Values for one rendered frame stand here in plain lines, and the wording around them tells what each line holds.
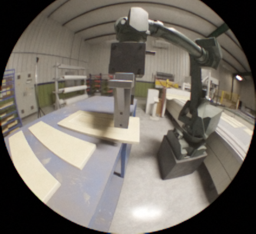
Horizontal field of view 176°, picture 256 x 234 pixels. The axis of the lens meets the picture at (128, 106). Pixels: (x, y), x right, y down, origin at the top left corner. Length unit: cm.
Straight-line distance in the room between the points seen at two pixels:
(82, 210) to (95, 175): 13
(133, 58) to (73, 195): 47
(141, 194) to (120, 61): 141
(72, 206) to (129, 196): 110
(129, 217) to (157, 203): 40
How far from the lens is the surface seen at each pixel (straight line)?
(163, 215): 140
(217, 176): 156
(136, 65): 31
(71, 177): 31
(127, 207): 130
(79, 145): 37
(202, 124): 100
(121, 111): 27
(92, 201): 27
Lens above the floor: 130
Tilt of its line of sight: 17 degrees down
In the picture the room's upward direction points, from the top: 4 degrees clockwise
